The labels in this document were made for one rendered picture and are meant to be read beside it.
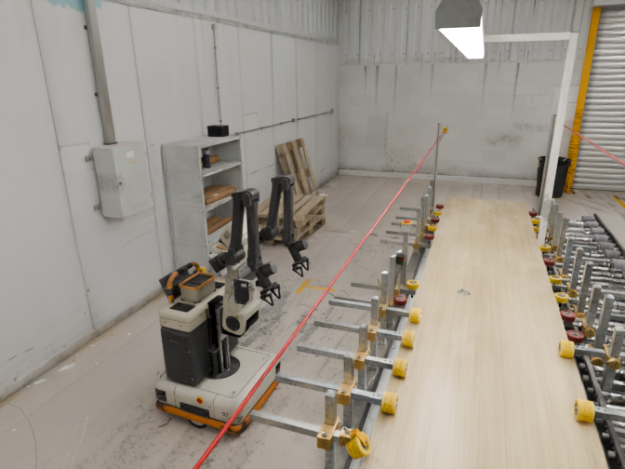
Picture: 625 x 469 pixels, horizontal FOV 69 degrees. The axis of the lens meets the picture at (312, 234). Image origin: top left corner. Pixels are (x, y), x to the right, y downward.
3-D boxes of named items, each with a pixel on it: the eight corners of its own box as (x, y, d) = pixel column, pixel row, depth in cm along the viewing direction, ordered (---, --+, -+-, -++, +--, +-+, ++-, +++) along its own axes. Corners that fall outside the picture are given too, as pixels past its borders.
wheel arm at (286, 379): (275, 382, 198) (274, 375, 197) (278, 377, 202) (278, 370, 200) (390, 408, 182) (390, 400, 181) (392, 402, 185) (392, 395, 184)
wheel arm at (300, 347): (297, 351, 221) (296, 344, 219) (299, 347, 224) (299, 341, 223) (400, 371, 205) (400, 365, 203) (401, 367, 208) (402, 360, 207)
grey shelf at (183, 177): (176, 283, 514) (160, 144, 463) (218, 255, 594) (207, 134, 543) (210, 288, 499) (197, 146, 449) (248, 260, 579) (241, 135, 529)
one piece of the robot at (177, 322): (166, 394, 308) (150, 281, 281) (212, 351, 355) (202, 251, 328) (206, 407, 295) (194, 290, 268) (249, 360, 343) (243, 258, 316)
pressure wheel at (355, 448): (356, 464, 162) (343, 447, 161) (362, 448, 169) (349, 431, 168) (369, 459, 159) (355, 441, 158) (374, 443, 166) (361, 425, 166)
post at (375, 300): (368, 377, 246) (371, 297, 230) (369, 373, 249) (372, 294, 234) (375, 378, 245) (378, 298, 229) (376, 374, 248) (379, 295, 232)
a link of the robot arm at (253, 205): (251, 188, 246) (240, 193, 236) (260, 189, 243) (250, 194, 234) (255, 262, 259) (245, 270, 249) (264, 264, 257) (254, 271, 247)
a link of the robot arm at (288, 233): (287, 174, 282) (280, 178, 272) (296, 175, 280) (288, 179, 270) (287, 239, 297) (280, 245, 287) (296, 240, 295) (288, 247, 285)
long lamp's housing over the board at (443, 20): (433, 29, 123) (436, -4, 121) (466, 58, 336) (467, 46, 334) (481, 27, 119) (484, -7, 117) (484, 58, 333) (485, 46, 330)
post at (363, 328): (356, 410, 225) (358, 325, 209) (358, 406, 228) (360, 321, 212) (364, 412, 223) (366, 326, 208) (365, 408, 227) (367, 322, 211)
